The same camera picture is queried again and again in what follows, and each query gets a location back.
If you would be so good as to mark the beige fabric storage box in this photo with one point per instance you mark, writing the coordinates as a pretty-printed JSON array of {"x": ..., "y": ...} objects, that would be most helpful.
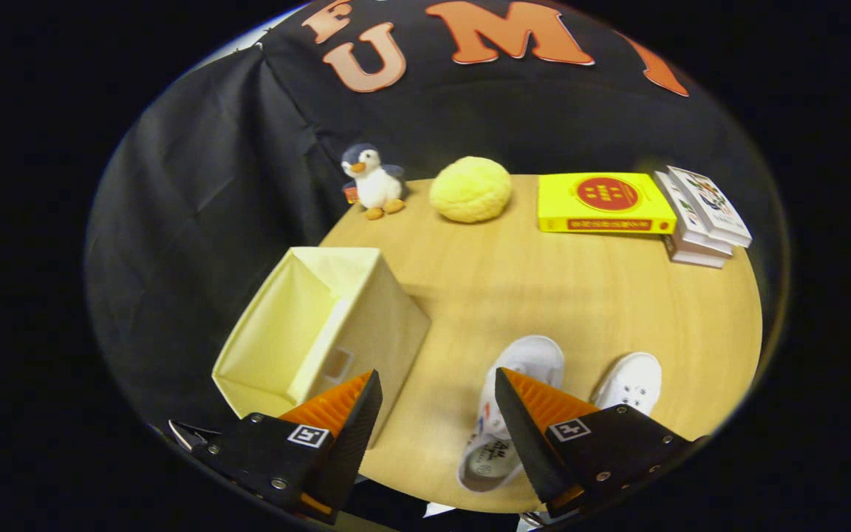
[{"x": 270, "y": 340}]

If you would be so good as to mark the yellow round plush ball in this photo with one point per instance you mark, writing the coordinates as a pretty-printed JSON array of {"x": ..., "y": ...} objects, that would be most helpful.
[{"x": 470, "y": 191}]

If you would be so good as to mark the yellow book with red circle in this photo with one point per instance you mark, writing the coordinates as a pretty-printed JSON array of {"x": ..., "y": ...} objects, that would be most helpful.
[{"x": 566, "y": 199}]

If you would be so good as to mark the white canvas shoe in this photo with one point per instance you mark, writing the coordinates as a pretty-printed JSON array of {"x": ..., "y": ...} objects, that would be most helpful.
[
  {"x": 632, "y": 380},
  {"x": 536, "y": 358}
]

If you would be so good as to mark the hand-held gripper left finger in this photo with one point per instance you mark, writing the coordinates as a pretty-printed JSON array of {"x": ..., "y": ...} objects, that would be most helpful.
[{"x": 351, "y": 451}]

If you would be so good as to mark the penguin plush toy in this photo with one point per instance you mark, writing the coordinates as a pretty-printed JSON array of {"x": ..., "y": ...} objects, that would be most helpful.
[{"x": 375, "y": 185}]

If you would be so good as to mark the white illustrated book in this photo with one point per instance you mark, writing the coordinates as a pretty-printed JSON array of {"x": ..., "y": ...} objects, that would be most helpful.
[{"x": 710, "y": 199}]

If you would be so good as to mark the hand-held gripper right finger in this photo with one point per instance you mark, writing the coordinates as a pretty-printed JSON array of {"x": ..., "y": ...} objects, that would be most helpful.
[{"x": 529, "y": 443}]

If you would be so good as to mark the black backdrop cloth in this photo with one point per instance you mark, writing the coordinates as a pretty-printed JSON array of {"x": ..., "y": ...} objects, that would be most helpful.
[{"x": 196, "y": 222}]

